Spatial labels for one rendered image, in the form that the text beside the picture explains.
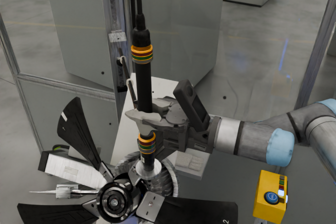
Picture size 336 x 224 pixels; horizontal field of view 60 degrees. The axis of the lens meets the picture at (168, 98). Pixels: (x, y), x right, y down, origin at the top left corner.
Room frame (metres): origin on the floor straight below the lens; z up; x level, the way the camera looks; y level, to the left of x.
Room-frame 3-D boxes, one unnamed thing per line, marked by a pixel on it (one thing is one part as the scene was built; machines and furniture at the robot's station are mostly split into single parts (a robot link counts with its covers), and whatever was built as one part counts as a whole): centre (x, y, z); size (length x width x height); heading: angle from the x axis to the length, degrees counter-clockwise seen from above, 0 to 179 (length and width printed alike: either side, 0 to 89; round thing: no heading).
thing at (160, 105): (0.56, 0.04, 1.53); 0.09 x 0.03 x 0.06; 60
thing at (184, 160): (1.00, -0.10, 0.87); 0.15 x 0.09 x 0.02; 70
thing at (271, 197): (0.64, -0.37, 1.08); 0.04 x 0.04 x 0.02
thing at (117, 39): (1.14, 0.21, 1.44); 0.10 x 0.07 x 0.08; 15
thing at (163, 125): (0.49, 0.01, 1.56); 0.09 x 0.05 x 0.02; 80
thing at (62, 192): (0.66, 0.37, 1.08); 0.07 x 0.04 x 0.06; 80
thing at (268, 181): (0.69, -0.39, 1.02); 0.16 x 0.10 x 0.11; 160
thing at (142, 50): (0.53, 0.05, 1.70); 0.04 x 0.04 x 0.03
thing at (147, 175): (0.54, 0.06, 1.40); 0.09 x 0.07 x 0.10; 15
